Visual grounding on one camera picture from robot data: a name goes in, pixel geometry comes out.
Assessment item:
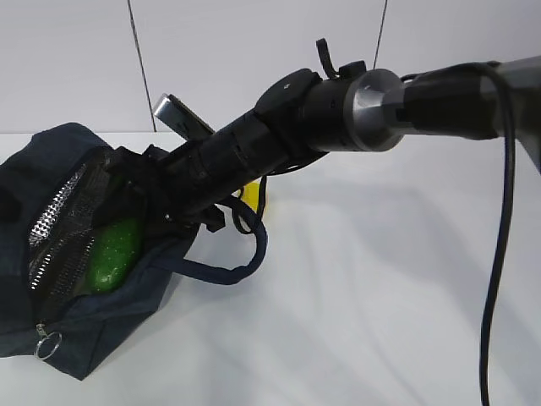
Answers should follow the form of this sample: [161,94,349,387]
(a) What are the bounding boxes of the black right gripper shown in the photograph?
[113,143,224,233]

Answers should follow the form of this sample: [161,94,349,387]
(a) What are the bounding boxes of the green cucumber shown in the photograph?
[85,217,143,294]

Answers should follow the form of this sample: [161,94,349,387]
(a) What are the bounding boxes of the navy blue lunch bag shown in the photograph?
[1,123,268,380]

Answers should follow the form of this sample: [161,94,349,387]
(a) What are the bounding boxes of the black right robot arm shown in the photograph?
[96,57,540,231]

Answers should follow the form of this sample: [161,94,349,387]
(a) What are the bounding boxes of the yellow lemon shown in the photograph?
[236,180,269,214]

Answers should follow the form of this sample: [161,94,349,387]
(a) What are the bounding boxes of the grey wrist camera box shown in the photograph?
[152,93,215,141]

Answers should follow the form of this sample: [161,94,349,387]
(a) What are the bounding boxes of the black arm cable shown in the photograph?
[399,61,516,406]

